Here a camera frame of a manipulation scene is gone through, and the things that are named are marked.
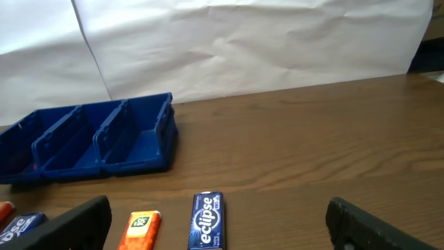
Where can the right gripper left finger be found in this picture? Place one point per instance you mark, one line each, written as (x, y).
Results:
(76, 225)

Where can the blue candy pack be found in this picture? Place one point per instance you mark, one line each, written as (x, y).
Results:
(207, 222)
(21, 225)

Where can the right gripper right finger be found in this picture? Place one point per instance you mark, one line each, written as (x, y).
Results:
(360, 231)

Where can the orange candy box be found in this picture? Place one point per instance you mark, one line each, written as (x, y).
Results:
(140, 231)
(5, 210)

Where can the blue tray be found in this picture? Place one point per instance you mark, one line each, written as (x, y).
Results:
(138, 149)

